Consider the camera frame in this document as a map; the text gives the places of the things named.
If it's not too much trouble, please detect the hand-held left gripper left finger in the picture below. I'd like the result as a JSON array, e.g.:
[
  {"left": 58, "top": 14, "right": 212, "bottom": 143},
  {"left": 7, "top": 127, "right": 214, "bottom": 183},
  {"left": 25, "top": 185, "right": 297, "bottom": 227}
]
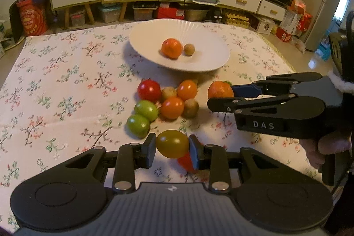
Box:
[{"left": 41, "top": 133, "right": 157, "bottom": 194}]

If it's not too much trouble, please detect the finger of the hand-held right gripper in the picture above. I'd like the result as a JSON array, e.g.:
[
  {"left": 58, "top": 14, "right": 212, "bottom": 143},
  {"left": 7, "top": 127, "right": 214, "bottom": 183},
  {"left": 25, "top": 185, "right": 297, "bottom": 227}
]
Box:
[
  {"left": 207, "top": 94, "right": 298, "bottom": 114},
  {"left": 231, "top": 72, "right": 323, "bottom": 98}
]

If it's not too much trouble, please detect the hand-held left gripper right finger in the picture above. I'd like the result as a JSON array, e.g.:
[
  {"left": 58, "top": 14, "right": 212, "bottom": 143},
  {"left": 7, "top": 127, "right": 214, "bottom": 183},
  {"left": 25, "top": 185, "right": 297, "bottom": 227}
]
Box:
[{"left": 189, "top": 134, "right": 299, "bottom": 194}]

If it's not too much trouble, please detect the mandarin orange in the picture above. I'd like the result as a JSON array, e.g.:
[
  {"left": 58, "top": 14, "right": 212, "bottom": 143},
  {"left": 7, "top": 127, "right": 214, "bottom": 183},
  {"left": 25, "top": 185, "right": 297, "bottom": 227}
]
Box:
[
  {"left": 208, "top": 80, "right": 234, "bottom": 100},
  {"left": 161, "top": 38, "right": 183, "bottom": 60}
]

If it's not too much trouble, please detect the yellow-green tomato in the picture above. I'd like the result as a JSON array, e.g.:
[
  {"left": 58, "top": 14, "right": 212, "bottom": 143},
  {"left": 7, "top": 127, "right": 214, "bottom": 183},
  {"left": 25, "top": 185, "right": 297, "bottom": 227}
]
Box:
[{"left": 156, "top": 129, "right": 190, "bottom": 159}]

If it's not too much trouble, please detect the orange tomato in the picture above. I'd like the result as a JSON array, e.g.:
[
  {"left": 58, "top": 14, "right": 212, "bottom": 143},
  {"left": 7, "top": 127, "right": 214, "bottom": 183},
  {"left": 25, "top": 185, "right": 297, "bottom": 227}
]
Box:
[
  {"left": 161, "top": 96, "right": 185, "bottom": 120},
  {"left": 177, "top": 80, "right": 198, "bottom": 102}
]

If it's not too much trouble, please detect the white fluted plate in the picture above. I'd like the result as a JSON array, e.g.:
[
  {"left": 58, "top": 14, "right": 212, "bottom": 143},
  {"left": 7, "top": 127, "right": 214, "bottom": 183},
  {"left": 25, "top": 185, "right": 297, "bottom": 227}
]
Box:
[{"left": 129, "top": 18, "right": 231, "bottom": 72}]

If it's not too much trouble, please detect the red tomato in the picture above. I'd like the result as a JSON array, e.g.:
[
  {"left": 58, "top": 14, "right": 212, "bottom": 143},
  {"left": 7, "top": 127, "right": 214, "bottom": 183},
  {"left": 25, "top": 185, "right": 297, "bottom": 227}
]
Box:
[{"left": 137, "top": 79, "right": 162, "bottom": 103}]

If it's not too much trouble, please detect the person's right hand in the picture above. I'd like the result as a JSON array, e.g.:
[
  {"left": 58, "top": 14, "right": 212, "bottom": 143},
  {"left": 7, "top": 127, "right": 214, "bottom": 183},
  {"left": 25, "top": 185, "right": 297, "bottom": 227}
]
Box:
[{"left": 300, "top": 132, "right": 350, "bottom": 170}]

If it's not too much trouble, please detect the small red fruit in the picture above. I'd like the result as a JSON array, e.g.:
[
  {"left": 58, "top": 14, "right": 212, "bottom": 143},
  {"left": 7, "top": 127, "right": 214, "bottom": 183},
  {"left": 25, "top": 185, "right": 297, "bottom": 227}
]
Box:
[{"left": 177, "top": 152, "right": 195, "bottom": 171}]

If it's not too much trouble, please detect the green round fruit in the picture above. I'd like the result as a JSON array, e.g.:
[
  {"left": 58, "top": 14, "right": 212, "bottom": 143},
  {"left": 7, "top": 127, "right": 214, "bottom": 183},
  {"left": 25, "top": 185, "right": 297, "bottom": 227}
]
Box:
[
  {"left": 134, "top": 100, "right": 159, "bottom": 122},
  {"left": 127, "top": 114, "right": 150, "bottom": 139}
]

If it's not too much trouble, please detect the white box with heart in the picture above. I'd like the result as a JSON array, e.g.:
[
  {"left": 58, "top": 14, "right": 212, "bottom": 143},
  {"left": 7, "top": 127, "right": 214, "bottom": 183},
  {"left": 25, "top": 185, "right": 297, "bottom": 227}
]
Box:
[{"left": 256, "top": 16, "right": 277, "bottom": 33}]

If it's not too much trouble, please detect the stack of egg cartons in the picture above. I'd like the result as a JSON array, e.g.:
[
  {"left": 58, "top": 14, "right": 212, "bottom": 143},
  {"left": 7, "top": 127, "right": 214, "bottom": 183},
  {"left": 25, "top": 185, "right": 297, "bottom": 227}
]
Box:
[{"left": 223, "top": 11, "right": 259, "bottom": 28}]

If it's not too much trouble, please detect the black object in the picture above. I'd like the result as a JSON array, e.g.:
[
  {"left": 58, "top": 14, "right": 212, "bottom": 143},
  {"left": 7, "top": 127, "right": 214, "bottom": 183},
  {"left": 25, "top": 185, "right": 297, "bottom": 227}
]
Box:
[{"left": 329, "top": 12, "right": 354, "bottom": 79}]

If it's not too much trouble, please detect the pile of red gift boxes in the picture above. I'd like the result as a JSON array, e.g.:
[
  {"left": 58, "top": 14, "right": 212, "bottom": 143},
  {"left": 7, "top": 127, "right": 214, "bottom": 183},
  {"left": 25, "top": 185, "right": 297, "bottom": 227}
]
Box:
[{"left": 277, "top": 0, "right": 313, "bottom": 41}]

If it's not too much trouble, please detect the beige storage bin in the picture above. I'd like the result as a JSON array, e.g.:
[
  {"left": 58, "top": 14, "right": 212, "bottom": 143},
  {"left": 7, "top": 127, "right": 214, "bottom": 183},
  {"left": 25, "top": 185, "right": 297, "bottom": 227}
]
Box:
[{"left": 185, "top": 8, "right": 209, "bottom": 21}]

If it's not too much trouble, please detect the floral tablecloth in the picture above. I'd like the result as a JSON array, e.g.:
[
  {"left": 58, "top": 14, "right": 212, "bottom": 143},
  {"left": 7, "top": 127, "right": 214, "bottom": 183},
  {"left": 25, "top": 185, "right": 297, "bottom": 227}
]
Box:
[{"left": 0, "top": 22, "right": 332, "bottom": 227}]

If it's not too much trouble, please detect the red cardboard box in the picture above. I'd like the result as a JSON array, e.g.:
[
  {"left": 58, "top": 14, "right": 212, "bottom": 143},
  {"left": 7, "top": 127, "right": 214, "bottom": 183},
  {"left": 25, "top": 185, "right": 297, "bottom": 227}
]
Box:
[{"left": 157, "top": 7, "right": 185, "bottom": 20}]

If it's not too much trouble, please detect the silver refrigerator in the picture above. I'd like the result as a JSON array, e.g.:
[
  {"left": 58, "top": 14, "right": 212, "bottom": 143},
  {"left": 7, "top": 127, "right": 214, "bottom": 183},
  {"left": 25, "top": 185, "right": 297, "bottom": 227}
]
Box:
[{"left": 295, "top": 0, "right": 347, "bottom": 52}]

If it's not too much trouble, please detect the clear storage box black lid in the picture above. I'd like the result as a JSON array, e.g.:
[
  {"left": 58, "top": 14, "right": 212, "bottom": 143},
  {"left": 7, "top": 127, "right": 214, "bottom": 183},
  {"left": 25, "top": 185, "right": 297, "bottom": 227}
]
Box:
[{"left": 132, "top": 2, "right": 158, "bottom": 21}]

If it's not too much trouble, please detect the clear storage box blue lid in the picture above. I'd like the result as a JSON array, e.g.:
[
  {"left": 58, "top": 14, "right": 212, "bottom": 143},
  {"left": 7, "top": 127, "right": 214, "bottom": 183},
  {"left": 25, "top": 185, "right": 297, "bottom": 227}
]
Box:
[{"left": 97, "top": 4, "right": 122, "bottom": 23}]

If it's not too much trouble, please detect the orange printed bucket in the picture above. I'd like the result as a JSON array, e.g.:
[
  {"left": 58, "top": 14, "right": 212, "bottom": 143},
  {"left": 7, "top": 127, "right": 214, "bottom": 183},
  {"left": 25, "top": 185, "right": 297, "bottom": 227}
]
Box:
[{"left": 16, "top": 0, "right": 50, "bottom": 37}]

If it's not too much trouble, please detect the black flat panel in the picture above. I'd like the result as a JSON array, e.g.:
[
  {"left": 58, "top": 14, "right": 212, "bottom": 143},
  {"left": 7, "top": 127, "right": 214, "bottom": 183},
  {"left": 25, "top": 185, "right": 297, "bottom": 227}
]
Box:
[{"left": 9, "top": 0, "right": 27, "bottom": 43}]

